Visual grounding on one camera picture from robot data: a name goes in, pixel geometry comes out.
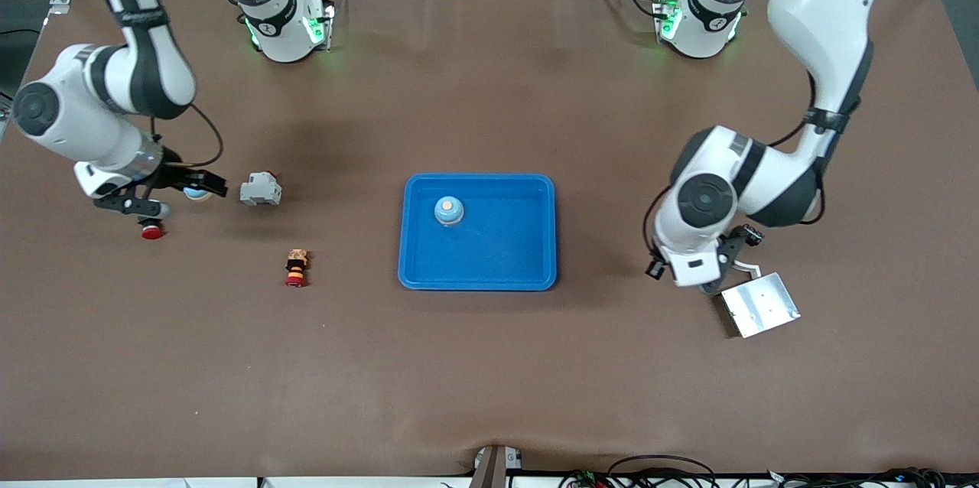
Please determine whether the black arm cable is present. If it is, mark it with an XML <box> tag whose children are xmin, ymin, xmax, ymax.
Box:
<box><xmin>643</xmin><ymin>71</ymin><xmax>831</xmax><ymax>259</ymax></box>
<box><xmin>76</xmin><ymin>0</ymin><xmax>225</xmax><ymax>169</ymax></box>

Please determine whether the blue plastic tray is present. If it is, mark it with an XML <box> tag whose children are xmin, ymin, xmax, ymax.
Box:
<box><xmin>398</xmin><ymin>173</ymin><xmax>558</xmax><ymax>291</ymax></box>

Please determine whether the black tangled cable bundle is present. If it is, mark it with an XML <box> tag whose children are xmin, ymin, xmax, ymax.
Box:
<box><xmin>765</xmin><ymin>467</ymin><xmax>979</xmax><ymax>488</ymax></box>

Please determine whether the silver metal plate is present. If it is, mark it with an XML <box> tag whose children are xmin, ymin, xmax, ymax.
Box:
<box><xmin>719</xmin><ymin>272</ymin><xmax>802</xmax><ymax>339</ymax></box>

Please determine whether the white circuit breaker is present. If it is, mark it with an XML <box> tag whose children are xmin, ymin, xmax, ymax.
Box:
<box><xmin>239</xmin><ymin>171</ymin><xmax>283</xmax><ymax>207</ymax></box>

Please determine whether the orange red push button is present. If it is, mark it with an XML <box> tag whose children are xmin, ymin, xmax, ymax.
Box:
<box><xmin>285</xmin><ymin>249</ymin><xmax>311</xmax><ymax>288</ymax></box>

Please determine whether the black looped cable bundle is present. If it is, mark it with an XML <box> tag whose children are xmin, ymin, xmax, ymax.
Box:
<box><xmin>558</xmin><ymin>455</ymin><xmax>720</xmax><ymax>488</ymax></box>

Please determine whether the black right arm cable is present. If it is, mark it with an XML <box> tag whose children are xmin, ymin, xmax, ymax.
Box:
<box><xmin>76</xmin><ymin>0</ymin><xmax>225</xmax><ymax>169</ymax></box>

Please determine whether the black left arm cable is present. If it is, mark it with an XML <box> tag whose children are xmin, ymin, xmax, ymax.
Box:
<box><xmin>643</xmin><ymin>71</ymin><xmax>831</xmax><ymax>259</ymax></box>

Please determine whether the brown table mat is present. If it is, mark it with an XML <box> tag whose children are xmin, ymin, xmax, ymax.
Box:
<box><xmin>0</xmin><ymin>0</ymin><xmax>979</xmax><ymax>478</ymax></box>

